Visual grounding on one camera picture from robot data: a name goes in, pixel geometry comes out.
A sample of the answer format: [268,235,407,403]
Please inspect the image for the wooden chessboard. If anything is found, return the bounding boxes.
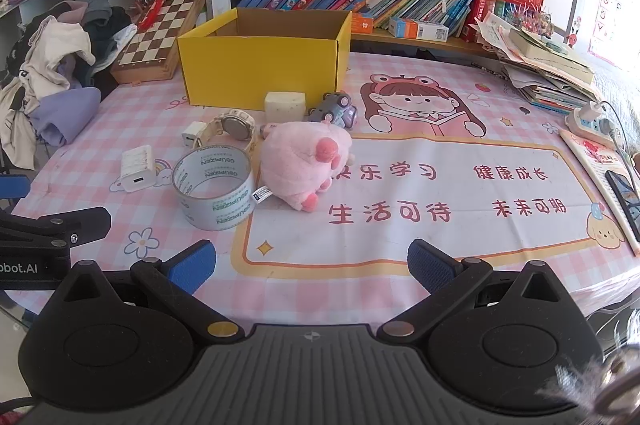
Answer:
[110,0,207,84]

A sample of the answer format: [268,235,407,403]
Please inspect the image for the red tassel ornament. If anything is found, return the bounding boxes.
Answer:
[137,0,168,30]

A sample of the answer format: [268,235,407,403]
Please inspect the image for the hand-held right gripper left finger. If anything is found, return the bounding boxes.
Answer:
[50,240,246,344]

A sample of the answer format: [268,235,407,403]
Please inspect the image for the white power strip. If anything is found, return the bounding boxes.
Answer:
[565,102,626,150]

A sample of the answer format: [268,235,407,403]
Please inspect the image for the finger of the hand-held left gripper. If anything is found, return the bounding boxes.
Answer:
[0,206,112,251]

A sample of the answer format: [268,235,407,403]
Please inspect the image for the stack of papers and books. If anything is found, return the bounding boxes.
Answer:
[472,12,601,116]

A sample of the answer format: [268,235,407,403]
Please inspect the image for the clear tape roll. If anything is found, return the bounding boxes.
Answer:
[171,147,254,232]

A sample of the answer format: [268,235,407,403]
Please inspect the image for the small white charger plug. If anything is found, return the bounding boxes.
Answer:
[181,121,208,149]

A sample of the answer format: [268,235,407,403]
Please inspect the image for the black smartphone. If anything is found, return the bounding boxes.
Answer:
[605,170,640,242]

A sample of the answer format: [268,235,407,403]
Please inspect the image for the black garment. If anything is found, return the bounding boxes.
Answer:
[82,7,138,100]

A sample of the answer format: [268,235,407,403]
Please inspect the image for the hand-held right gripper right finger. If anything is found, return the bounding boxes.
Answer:
[376,239,581,344]

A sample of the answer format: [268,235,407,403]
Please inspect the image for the grey toy car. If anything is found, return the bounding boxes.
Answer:
[306,92,357,130]

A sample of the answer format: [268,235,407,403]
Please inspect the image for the pink printed desktop mat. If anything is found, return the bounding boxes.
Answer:
[10,50,640,321]

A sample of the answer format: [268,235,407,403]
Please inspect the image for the pink book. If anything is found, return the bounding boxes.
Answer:
[559,127,640,256]

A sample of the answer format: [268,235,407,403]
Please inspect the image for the purple garment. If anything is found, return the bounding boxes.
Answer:
[32,87,102,146]

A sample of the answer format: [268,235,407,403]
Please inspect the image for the pile of clothes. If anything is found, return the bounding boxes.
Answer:
[0,16,97,170]

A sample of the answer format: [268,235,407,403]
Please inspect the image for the pink plush toy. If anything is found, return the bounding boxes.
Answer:
[257,115,351,212]

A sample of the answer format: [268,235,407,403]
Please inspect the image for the white wristwatch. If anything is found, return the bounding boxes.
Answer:
[199,110,261,154]

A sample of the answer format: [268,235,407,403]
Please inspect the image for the orange and blue box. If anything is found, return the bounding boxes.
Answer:
[388,17,449,42]

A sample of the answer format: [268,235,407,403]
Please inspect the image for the yellow cardboard box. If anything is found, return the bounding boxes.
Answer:
[177,8,353,112]

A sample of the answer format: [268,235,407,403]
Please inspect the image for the small orange box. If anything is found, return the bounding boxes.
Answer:
[350,12,375,34]

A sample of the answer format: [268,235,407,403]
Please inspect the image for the white ribbed power adapter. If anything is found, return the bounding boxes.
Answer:
[120,145,157,193]

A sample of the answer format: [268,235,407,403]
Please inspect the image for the cream sponge block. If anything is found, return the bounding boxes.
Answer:
[264,91,307,122]

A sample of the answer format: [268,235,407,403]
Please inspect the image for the grey garment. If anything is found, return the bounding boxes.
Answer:
[75,0,114,26]

